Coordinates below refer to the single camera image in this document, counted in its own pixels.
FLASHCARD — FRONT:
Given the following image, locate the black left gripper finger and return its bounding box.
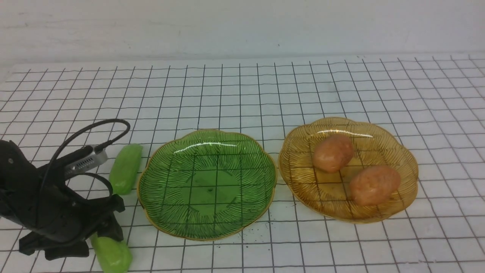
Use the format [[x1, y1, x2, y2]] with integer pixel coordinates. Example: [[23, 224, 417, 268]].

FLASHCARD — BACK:
[[89, 213, 124, 242], [19, 231, 89, 261]]

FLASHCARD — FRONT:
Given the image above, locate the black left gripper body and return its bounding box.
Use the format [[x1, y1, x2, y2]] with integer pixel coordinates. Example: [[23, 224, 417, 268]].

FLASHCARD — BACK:
[[0, 140, 125, 243]]

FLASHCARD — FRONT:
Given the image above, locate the green cucumber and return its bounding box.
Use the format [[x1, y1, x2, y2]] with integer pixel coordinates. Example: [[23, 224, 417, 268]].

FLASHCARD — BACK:
[[109, 144, 143, 195], [90, 234, 132, 273]]

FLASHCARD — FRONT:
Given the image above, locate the orange potato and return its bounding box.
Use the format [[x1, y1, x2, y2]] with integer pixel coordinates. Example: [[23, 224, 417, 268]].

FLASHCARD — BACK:
[[349, 165, 401, 206], [312, 134, 354, 173]]

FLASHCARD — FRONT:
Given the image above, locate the green glass plate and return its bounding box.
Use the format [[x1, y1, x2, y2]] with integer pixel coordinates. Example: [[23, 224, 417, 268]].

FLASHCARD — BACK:
[[137, 129, 278, 241]]

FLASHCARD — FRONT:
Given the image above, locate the amber glass plate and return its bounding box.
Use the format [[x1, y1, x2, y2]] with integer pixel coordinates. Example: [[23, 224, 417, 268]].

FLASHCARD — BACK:
[[278, 116, 419, 224]]

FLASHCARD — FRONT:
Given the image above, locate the black camera cable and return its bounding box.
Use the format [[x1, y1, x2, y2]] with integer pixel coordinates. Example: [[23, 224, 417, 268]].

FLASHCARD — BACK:
[[36, 119, 131, 224]]

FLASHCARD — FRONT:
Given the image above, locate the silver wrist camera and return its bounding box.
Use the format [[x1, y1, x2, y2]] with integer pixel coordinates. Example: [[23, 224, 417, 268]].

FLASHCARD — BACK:
[[62, 146, 108, 179]]

